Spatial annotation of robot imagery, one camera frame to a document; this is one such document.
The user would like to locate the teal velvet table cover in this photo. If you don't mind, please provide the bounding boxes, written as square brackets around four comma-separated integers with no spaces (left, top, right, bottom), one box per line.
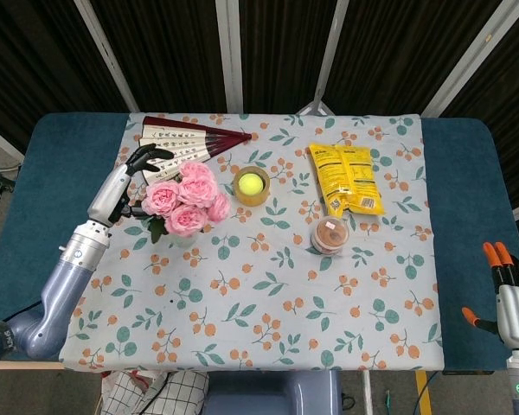
[0,112,519,375]

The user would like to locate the clear plastic snack jar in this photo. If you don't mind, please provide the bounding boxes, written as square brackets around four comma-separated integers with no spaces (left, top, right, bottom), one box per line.
[310,217,350,258]

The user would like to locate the yellow clear tape roll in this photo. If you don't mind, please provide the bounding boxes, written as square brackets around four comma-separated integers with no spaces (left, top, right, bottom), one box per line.
[233,165,272,208]

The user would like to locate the calligraphy folding fan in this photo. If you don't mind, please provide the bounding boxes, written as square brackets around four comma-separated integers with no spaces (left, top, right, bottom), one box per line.
[138,115,253,185]

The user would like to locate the yellow-green tennis ball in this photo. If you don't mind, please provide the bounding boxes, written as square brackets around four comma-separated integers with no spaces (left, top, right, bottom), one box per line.
[237,172,266,196]

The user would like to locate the floral print tablecloth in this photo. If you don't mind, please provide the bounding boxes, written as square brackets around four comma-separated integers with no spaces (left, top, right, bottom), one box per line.
[58,112,446,373]

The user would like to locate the grey-blue robot torso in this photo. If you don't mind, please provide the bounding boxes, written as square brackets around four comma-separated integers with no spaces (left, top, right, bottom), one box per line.
[202,370,343,415]

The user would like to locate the white checkered bag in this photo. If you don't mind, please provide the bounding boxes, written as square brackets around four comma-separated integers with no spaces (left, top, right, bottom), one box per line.
[99,369,209,415]

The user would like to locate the pink rose bouquet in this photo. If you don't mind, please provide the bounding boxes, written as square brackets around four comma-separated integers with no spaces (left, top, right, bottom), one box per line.
[140,162,232,245]

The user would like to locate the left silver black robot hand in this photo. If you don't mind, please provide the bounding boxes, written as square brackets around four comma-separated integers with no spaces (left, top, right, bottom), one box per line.
[87,144,176,228]

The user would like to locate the textured clear glass vase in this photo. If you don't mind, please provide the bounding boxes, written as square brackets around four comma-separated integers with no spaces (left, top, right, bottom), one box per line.
[170,231,201,250]

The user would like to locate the white frame post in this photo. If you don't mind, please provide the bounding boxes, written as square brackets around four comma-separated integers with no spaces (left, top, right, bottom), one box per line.
[215,0,245,114]
[73,0,140,113]
[296,0,351,116]
[420,0,519,118]

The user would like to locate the yellow snack bag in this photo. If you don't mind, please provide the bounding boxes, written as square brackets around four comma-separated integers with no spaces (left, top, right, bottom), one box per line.
[307,142,387,218]

